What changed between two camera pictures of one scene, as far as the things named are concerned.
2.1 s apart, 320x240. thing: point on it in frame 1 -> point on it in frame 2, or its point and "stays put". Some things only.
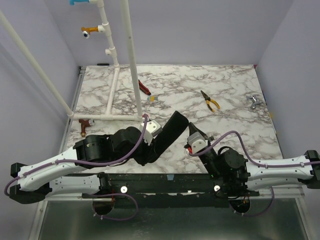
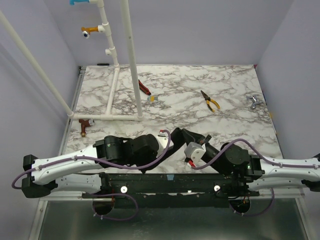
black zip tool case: [174, 127] -> [179, 138]
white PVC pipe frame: [104, 28] stays put
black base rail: [165, 190] stays put
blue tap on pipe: [72, 2] stays put
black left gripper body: [142, 153] -> [144, 169]
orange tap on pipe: [86, 30] stays put
